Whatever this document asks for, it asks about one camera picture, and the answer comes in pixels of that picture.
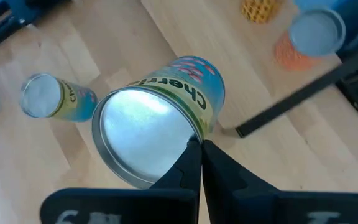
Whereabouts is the yellow patterned can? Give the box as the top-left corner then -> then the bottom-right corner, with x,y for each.
241,0 -> 284,24

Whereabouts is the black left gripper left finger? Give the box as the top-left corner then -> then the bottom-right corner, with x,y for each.
40,139 -> 202,224

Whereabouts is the blue yellow cherries can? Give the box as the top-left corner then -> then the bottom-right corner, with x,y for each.
91,55 -> 226,190
19,73 -> 99,123

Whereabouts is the orange white squash can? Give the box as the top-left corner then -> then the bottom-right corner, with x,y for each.
273,8 -> 347,72

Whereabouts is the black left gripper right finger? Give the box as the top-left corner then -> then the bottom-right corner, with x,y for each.
202,140 -> 358,224

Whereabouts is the wooden shelf with black frame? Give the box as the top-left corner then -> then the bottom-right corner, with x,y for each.
140,0 -> 358,139

